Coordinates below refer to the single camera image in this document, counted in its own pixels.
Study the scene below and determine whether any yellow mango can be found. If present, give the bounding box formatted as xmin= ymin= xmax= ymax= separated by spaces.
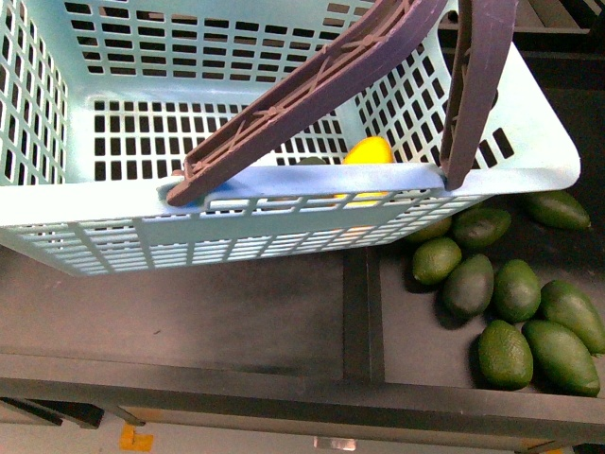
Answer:
xmin=342 ymin=136 xmax=395 ymax=206

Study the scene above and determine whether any dark green avocado centre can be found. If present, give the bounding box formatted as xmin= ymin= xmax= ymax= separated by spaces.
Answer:
xmin=441 ymin=254 xmax=494 ymax=320

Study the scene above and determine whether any light blue plastic basket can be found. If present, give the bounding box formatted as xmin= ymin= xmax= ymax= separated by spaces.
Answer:
xmin=1 ymin=1 xmax=580 ymax=275

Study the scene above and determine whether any brown basket handle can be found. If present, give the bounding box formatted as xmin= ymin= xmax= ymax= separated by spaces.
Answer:
xmin=166 ymin=1 xmax=518 ymax=206

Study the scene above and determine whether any green avocado under basket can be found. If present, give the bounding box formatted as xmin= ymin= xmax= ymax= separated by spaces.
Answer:
xmin=404 ymin=217 xmax=453 ymax=244

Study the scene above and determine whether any dark wooden avocado crate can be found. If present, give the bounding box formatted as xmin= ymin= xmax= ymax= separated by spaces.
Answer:
xmin=1 ymin=243 xmax=604 ymax=453

